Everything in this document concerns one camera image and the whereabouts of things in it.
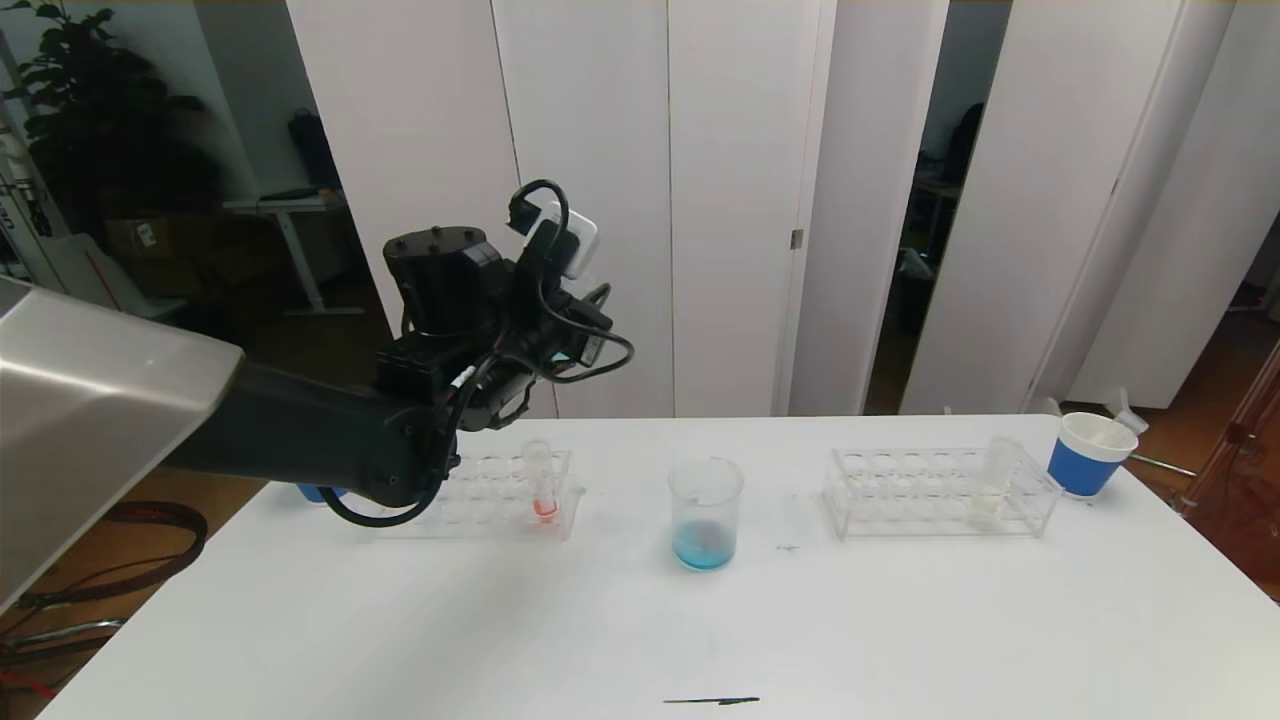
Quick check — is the white pigment test tube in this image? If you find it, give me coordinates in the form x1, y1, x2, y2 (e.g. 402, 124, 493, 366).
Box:
975, 435, 1023, 529

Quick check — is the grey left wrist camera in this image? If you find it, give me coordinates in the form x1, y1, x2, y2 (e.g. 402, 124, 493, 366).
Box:
528, 203, 599, 281

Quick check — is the white standing desk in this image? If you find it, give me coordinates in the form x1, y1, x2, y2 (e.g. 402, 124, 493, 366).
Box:
222, 188, 366, 317

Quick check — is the clear acrylic test tube rack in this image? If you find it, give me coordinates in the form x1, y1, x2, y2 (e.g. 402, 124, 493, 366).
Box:
823, 445, 1063, 541
365, 447, 583, 542

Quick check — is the brown metal stand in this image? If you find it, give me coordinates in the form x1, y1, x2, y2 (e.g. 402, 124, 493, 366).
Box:
1180, 340, 1280, 601

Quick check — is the clear glass beaker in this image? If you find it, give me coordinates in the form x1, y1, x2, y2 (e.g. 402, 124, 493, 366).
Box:
668, 456, 746, 573

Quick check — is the dark green potted plant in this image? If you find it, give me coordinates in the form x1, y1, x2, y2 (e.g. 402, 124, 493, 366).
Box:
0, 0, 226, 241

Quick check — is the white machine with slanted panel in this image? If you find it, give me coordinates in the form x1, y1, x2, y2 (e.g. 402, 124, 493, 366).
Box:
0, 130, 189, 321

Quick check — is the red pigment test tube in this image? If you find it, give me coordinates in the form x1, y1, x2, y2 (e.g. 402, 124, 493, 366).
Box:
1100, 388, 1149, 441
523, 438, 561, 524

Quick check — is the black bag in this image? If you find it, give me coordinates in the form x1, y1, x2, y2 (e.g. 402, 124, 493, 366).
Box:
288, 108, 343, 193

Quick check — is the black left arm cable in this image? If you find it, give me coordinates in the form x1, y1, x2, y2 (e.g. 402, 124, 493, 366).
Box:
18, 500, 209, 611

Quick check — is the brown cardboard box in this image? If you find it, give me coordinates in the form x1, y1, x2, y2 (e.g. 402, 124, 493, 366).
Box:
105, 213, 201, 266

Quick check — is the white folding partition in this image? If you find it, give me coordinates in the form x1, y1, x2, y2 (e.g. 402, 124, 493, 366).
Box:
900, 0, 1280, 416
288, 0, 951, 419

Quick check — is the metal floor bar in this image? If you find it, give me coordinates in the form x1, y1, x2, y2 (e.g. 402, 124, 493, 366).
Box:
0, 618, 126, 661

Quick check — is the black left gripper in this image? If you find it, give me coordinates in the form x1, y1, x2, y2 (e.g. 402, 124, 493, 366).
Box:
544, 282, 614, 369

